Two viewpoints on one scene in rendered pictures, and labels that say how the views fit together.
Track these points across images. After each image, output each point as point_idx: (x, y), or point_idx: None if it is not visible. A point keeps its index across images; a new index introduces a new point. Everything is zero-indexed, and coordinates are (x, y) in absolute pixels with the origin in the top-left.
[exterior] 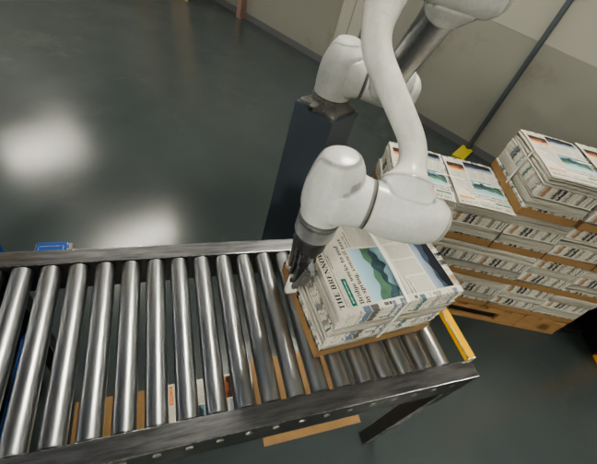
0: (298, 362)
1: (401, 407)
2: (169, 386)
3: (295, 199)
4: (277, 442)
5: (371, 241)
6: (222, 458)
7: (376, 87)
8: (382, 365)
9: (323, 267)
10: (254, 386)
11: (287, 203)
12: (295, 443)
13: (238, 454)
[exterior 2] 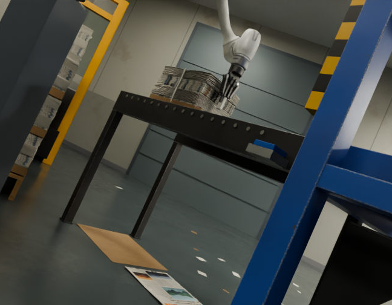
0: (100, 241)
1: (163, 179)
2: (164, 304)
3: (34, 100)
4: (161, 265)
5: None
6: (187, 287)
7: (225, 4)
8: None
9: None
10: (132, 264)
11: (23, 111)
12: (156, 259)
13: (180, 281)
